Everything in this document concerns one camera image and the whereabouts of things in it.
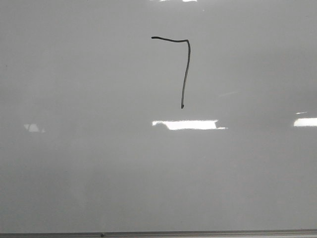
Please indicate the white whiteboard with aluminium frame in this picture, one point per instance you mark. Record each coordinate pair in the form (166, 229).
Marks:
(157, 115)

